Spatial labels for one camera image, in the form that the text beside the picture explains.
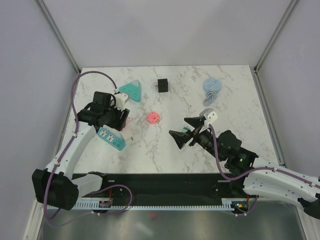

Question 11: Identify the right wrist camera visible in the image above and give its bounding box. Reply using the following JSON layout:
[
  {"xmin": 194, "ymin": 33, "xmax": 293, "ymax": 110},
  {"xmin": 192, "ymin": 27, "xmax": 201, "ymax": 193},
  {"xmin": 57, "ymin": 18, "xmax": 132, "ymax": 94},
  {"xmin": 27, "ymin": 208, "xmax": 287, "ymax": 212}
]
[{"xmin": 199, "ymin": 108, "xmax": 218, "ymax": 126}]

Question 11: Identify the blue round power strip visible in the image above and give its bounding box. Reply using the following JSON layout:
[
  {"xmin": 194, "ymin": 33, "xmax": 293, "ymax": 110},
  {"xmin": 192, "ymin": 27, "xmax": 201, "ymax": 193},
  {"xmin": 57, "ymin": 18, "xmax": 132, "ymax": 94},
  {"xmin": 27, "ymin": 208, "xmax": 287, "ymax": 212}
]
[{"xmin": 202, "ymin": 77, "xmax": 222, "ymax": 107}]

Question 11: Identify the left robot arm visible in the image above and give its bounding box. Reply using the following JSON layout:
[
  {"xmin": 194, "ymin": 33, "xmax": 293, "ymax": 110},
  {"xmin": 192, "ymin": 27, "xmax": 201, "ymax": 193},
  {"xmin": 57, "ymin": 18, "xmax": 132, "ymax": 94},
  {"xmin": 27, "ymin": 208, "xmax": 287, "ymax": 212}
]
[{"xmin": 31, "ymin": 91, "xmax": 130, "ymax": 211}]

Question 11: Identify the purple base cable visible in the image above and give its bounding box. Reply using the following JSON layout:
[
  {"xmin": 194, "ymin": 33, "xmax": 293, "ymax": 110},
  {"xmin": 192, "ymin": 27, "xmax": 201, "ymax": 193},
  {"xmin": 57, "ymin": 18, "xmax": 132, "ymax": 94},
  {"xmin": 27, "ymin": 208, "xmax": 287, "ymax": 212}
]
[{"xmin": 44, "ymin": 184, "xmax": 133, "ymax": 228}]

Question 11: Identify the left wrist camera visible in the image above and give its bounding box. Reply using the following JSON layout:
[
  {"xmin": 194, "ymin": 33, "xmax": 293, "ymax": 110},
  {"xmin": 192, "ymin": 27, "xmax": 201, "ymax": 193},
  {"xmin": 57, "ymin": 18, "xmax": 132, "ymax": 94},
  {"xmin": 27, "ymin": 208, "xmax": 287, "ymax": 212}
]
[{"xmin": 114, "ymin": 92, "xmax": 130, "ymax": 111}]

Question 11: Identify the green cube plug adapter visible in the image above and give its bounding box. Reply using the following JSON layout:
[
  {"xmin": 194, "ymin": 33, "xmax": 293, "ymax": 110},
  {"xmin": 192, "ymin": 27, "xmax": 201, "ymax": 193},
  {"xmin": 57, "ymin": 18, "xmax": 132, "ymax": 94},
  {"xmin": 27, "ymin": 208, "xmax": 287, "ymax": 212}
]
[{"xmin": 182, "ymin": 127, "xmax": 192, "ymax": 134}]

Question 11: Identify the white slotted cable duct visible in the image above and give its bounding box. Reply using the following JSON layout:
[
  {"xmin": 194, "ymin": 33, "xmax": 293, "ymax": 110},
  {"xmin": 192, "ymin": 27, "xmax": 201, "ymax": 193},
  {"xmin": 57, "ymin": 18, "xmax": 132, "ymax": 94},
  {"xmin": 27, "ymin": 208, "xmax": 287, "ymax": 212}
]
[{"xmin": 72, "ymin": 198, "xmax": 234, "ymax": 211}]

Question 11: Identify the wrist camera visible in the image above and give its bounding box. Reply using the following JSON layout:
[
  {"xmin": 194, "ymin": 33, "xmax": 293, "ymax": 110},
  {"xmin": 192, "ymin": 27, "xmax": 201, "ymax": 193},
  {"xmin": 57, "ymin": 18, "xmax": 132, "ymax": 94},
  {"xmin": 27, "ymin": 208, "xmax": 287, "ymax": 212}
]
[
  {"xmin": 199, "ymin": 108, "xmax": 218, "ymax": 126},
  {"xmin": 114, "ymin": 92, "xmax": 130, "ymax": 111}
]

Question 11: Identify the pink cube socket adapter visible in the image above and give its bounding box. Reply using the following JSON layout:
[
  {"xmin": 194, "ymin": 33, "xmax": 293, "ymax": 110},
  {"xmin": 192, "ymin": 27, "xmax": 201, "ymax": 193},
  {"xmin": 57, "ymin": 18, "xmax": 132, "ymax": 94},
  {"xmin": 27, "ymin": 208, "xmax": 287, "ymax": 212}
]
[{"xmin": 125, "ymin": 119, "xmax": 131, "ymax": 128}]

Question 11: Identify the black cube socket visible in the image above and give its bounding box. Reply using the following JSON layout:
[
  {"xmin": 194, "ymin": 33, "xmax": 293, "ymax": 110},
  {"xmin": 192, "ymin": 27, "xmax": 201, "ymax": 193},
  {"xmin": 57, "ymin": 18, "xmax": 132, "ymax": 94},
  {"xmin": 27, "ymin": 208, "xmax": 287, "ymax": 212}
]
[{"xmin": 155, "ymin": 78, "xmax": 169, "ymax": 93}]

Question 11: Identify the teal triangular power strip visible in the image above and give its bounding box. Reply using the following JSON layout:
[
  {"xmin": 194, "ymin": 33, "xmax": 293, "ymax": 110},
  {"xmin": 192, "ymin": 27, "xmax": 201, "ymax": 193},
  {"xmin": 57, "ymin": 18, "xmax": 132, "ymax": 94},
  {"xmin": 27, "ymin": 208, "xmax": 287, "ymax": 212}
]
[{"xmin": 118, "ymin": 80, "xmax": 142, "ymax": 103}]

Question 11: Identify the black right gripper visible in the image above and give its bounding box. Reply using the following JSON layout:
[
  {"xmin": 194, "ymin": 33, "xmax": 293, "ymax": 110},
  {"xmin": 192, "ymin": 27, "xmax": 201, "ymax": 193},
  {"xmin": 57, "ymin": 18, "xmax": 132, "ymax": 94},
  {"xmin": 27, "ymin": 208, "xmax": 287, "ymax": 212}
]
[{"xmin": 168, "ymin": 116, "xmax": 224, "ymax": 162}]

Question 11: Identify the white charger adapter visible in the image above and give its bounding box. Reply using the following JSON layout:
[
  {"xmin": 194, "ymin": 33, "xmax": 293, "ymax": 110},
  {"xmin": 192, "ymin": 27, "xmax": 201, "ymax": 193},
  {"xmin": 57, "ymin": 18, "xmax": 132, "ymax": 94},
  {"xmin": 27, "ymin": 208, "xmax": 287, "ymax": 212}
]
[{"xmin": 121, "ymin": 130, "xmax": 134, "ymax": 141}]

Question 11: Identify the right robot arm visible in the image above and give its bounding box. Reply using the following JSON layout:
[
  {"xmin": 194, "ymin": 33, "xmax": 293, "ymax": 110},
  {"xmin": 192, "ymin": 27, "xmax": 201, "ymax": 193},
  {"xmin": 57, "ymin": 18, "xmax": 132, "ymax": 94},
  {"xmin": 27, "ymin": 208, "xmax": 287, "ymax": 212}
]
[{"xmin": 168, "ymin": 115, "xmax": 320, "ymax": 219}]

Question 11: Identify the teal rectangular power strip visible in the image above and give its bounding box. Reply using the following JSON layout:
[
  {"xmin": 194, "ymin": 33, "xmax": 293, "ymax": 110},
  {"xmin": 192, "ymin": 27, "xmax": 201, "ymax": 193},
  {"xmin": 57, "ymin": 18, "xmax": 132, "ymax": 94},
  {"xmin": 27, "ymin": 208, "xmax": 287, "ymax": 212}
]
[{"xmin": 97, "ymin": 127, "xmax": 126, "ymax": 151}]

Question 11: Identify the coral flat square adapter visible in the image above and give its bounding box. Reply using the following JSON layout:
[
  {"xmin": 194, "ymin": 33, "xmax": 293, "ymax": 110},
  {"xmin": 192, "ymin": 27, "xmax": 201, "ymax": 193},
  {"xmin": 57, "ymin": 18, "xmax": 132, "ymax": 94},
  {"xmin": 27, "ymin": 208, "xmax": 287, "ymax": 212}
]
[{"xmin": 146, "ymin": 111, "xmax": 160, "ymax": 125}]

